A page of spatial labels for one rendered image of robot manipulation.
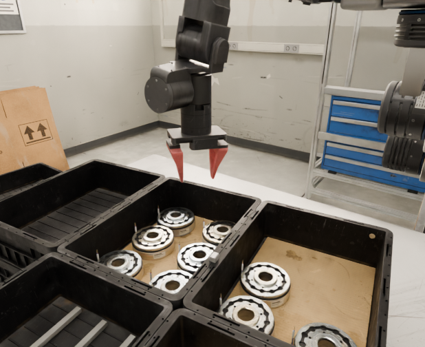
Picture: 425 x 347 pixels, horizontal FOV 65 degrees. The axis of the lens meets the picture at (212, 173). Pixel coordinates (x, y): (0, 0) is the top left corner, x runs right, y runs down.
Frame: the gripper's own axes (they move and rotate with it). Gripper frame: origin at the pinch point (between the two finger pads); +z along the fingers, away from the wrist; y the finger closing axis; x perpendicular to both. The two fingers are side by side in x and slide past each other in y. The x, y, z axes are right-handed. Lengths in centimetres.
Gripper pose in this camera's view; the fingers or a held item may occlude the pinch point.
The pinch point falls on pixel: (197, 175)
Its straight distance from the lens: 66.1
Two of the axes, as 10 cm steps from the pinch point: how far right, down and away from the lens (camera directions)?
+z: 0.0, 9.2, 3.9
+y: 9.6, -1.1, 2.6
